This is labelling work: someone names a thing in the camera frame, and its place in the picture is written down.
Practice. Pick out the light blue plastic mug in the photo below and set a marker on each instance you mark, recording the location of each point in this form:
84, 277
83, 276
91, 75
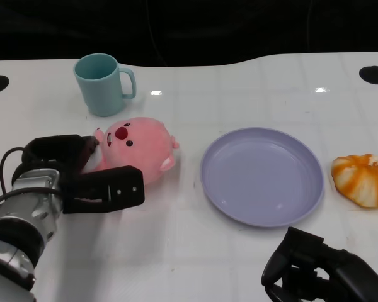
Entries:
99, 91

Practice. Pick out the lavender plastic plate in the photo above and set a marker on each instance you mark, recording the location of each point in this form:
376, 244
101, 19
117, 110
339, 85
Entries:
258, 176

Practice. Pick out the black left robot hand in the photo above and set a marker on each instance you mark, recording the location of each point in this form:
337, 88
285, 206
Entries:
113, 188

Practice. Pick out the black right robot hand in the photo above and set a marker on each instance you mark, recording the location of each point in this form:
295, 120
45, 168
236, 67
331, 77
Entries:
340, 270

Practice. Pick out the black backdrop cloth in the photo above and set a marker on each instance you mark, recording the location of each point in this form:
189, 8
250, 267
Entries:
208, 28

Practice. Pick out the pink plush beaver doll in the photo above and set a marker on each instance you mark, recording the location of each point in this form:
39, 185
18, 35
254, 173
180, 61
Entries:
138, 144

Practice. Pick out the orange and white bun toy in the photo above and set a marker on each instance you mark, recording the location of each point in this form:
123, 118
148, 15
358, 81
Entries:
362, 179

